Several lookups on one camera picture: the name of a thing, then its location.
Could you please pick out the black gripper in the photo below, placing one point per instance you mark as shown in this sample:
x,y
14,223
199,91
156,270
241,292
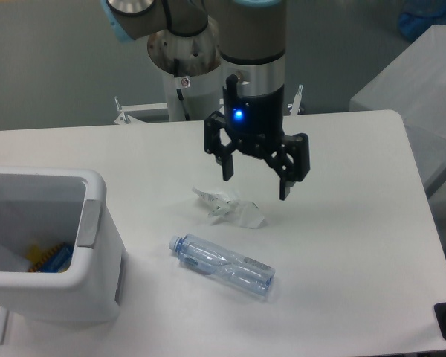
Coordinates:
x,y
254,125

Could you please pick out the white paper wrapper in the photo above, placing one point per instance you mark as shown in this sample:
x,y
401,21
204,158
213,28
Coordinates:
x,y
231,208

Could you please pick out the clear plastic water bottle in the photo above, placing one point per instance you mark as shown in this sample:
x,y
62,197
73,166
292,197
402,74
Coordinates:
x,y
212,260

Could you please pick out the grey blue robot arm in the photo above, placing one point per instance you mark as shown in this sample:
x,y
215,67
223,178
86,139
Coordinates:
x,y
226,62

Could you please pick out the blue yellow trash in bin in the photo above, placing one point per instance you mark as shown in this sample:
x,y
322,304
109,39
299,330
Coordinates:
x,y
56,259

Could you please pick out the white trash can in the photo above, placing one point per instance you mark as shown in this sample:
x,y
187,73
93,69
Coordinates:
x,y
45,207

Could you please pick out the grey covered side table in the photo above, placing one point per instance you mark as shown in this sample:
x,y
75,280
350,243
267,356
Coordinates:
x,y
414,85

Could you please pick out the blue plastic bag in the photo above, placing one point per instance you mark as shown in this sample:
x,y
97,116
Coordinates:
x,y
417,16

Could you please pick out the white pedestal foot right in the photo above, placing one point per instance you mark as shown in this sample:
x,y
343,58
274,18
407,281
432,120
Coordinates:
x,y
296,107

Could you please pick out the white pedestal foot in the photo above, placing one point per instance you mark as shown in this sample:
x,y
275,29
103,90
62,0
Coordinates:
x,y
296,107
140,113

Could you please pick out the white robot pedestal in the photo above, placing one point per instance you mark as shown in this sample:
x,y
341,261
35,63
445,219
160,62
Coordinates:
x,y
191,72

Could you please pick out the white pedestal foot left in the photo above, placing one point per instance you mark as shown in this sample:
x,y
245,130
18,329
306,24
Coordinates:
x,y
140,113

